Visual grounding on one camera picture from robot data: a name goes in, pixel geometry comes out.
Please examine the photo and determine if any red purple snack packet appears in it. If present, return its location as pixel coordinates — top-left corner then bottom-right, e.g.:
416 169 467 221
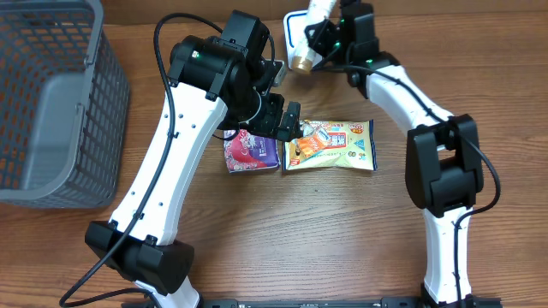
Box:
223 129 280 173

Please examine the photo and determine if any white cosmetic tube gold cap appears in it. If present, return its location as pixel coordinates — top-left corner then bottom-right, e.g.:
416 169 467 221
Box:
291 0 337 74

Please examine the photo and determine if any yellow orange snack bag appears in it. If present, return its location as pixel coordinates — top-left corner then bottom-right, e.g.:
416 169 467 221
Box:
283 120 378 171

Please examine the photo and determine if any orange Kleenex tissue pack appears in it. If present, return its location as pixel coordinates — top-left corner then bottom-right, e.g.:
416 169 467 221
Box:
295 124 331 161

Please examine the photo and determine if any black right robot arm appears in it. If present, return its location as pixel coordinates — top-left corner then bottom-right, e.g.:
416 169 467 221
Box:
283 1 502 307

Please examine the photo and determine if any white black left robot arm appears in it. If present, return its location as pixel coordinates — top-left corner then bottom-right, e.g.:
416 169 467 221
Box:
85 11 301 307

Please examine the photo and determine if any white barcode scanner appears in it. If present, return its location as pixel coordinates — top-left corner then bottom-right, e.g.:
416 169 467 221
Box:
283 10 322 74

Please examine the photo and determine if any grey plastic mesh basket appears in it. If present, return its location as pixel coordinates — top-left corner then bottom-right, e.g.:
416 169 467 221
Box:
1 0 130 209

